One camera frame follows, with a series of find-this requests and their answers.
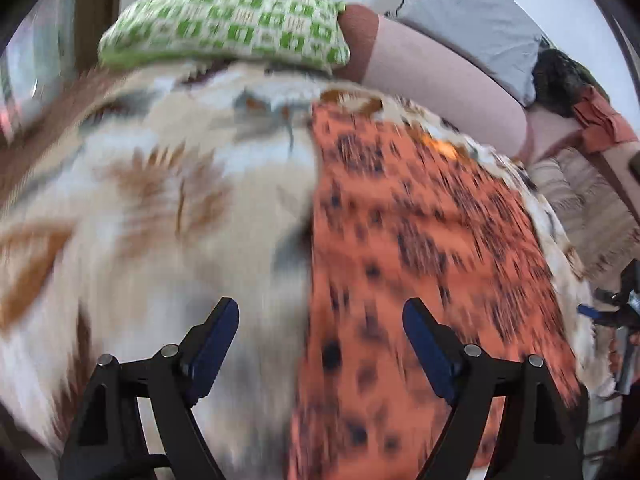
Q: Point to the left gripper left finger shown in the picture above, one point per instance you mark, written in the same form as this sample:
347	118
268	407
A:
136	418

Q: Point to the orange floral garment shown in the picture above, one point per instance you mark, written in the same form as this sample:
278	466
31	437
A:
398	215

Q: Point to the beige striped fringed cloth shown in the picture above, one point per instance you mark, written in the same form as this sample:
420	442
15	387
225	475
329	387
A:
599	225

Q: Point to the rust orange cloth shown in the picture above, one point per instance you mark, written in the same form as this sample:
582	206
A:
602	127

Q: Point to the beige leaf-pattern fleece blanket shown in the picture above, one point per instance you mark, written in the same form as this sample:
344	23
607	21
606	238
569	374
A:
184	184

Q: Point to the black fluffy cloth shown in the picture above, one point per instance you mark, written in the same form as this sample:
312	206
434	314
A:
560	82

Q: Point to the pink brown bolster pillow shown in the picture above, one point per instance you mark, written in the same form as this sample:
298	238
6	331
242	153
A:
391	57

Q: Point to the grey pillow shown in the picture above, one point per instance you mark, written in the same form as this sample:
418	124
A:
497	36

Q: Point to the green white patterned pillow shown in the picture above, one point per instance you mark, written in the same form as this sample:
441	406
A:
298	32

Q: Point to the dark wooden window frame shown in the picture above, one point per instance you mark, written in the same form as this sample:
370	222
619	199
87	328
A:
92	18

